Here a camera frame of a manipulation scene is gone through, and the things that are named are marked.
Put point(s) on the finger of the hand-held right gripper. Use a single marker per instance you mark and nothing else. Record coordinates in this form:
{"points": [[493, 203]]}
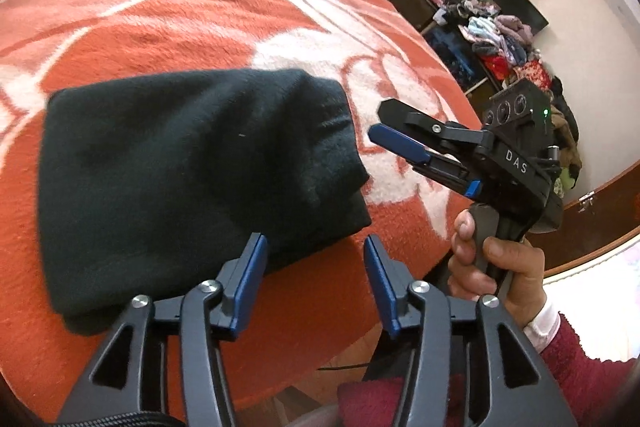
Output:
{"points": [[397, 142], [450, 134]]}

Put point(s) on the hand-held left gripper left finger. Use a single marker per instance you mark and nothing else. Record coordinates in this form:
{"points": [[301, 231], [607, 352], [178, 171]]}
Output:
{"points": [[247, 287]]}

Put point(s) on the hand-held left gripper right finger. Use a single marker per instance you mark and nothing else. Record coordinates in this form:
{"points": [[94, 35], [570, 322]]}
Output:
{"points": [[382, 287]]}

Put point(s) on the black pants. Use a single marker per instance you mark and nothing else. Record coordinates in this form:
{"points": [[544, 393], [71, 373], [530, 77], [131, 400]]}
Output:
{"points": [[175, 182]]}

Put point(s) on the person's right forearm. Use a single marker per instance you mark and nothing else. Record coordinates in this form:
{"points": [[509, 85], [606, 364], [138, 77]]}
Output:
{"points": [[585, 357]]}

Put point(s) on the person's right hand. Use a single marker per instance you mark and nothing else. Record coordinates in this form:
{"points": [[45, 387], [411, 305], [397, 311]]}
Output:
{"points": [[525, 277]]}

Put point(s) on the dark hanging clothes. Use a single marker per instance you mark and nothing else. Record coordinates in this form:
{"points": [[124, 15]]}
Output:
{"points": [[565, 127]]}

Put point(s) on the metal latch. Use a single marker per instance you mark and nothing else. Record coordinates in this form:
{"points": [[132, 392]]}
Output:
{"points": [[587, 201]]}

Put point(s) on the dark tv stand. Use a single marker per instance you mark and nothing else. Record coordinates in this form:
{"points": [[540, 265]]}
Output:
{"points": [[450, 52]]}

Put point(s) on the brown wooden door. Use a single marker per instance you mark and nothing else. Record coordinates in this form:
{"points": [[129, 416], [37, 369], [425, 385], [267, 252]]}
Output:
{"points": [[610, 227]]}

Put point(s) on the pile of colourful clothes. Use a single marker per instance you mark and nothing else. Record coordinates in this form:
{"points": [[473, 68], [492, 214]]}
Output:
{"points": [[500, 37]]}

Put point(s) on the person's red sweater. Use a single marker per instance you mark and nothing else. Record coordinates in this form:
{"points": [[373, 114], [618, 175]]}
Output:
{"points": [[360, 399]]}

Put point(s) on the orange white floral blanket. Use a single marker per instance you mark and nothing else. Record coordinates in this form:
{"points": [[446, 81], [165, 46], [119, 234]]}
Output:
{"points": [[150, 32]]}

